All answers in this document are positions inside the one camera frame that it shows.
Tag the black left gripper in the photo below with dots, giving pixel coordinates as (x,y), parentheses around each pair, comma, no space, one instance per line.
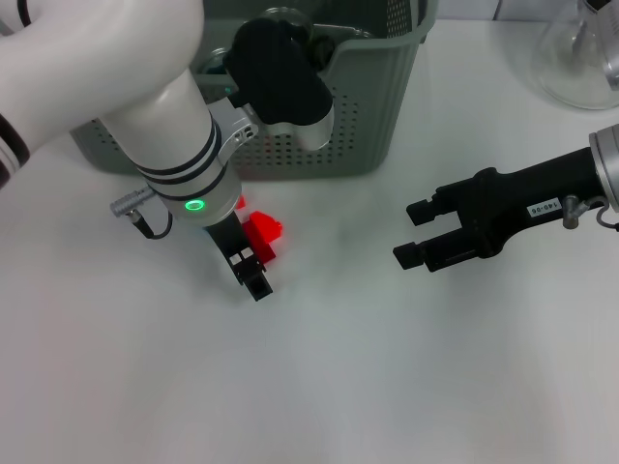
(229,237)

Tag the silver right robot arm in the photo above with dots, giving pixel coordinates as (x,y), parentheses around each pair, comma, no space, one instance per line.
(607,164)

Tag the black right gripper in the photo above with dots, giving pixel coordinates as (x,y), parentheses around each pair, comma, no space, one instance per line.
(522,203)

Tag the grey perforated plastic storage bin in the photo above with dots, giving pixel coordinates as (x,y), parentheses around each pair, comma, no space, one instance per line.
(362,121)

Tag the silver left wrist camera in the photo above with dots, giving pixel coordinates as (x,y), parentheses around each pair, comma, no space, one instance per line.
(275,72)

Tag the dark red toy brick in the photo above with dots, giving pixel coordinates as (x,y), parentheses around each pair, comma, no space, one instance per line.
(263,249)

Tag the large bright red toy brick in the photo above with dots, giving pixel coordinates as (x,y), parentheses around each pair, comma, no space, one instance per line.
(268,226)

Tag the small bright red toy brick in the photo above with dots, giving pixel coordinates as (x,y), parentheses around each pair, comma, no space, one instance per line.
(242,202)

